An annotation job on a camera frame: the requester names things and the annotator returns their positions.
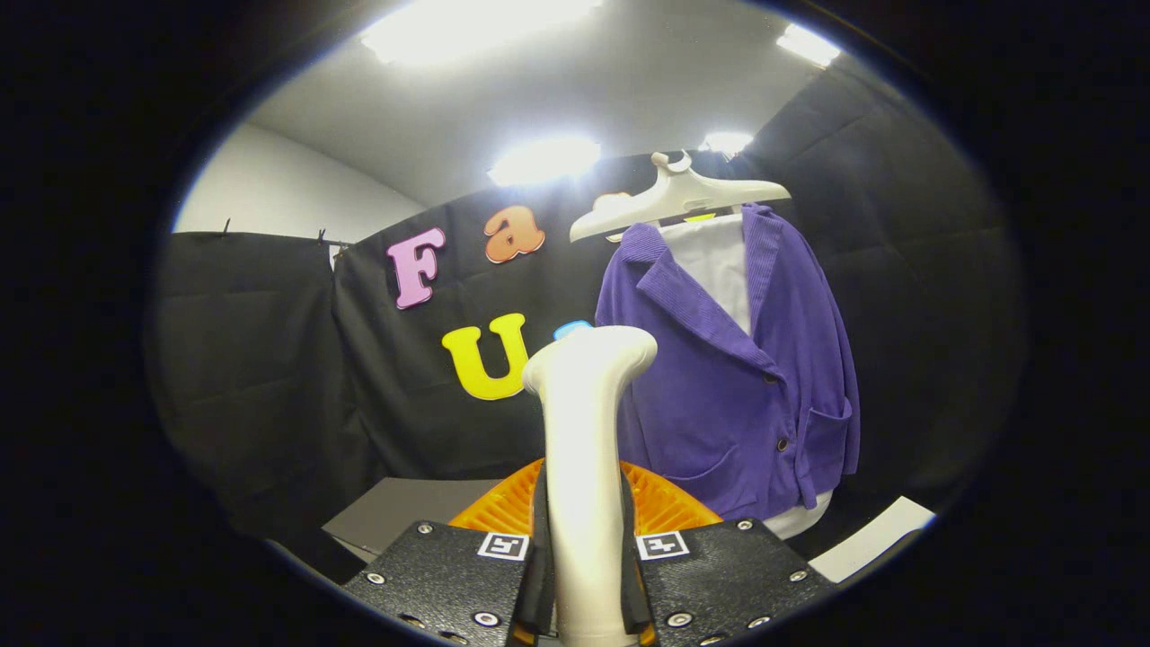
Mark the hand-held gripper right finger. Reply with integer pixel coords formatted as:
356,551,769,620
618,460,836,647

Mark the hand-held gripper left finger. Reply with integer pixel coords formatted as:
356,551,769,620
341,458,556,647

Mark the purple jacket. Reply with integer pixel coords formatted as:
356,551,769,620
595,203,861,522

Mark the white garment steamer head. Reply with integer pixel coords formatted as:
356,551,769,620
521,325,659,647

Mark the white plastic clothes hanger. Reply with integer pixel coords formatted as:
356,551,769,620
569,150,792,244

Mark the black backdrop cloth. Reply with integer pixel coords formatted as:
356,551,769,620
144,54,1030,585

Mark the large ceiling light panel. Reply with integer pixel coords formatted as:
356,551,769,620
359,0,605,66

